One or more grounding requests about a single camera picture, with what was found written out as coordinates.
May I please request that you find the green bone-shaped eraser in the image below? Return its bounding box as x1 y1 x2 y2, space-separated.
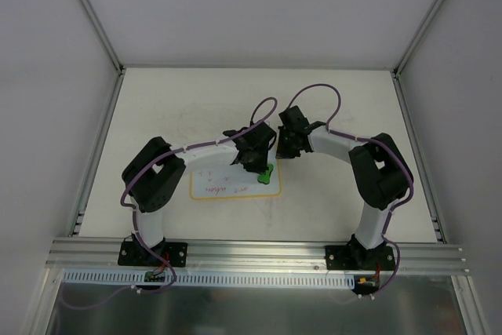
257 163 275 185

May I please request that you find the yellow framed small whiteboard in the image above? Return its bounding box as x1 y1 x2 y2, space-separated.
189 161 282 200

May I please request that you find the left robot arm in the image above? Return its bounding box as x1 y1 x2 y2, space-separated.
120 122 277 265

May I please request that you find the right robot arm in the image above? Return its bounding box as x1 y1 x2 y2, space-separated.
276 106 414 269

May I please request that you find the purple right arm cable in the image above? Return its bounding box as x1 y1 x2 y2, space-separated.
285 82 416 242

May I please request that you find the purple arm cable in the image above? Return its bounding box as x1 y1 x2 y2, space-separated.
119 96 278 293
285 82 416 242

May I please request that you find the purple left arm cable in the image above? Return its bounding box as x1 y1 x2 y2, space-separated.
119 96 278 293

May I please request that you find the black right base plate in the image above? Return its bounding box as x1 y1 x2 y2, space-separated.
325 244 396 271

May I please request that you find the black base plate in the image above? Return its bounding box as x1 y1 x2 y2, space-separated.
325 244 396 271
117 239 188 268

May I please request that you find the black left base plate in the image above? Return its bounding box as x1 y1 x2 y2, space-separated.
117 239 188 268

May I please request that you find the aluminium mounting rail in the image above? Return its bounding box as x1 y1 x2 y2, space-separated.
45 237 471 275

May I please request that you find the white slotted cable duct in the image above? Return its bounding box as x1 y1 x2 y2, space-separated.
62 269 355 289

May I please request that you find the left aluminium frame post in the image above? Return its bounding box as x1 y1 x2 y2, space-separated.
78 0 123 74

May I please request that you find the aluminium frame post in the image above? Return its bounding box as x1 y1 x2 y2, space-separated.
78 0 123 74
392 0 446 78

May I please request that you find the right aluminium frame post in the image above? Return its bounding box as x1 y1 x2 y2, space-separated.
392 0 446 78

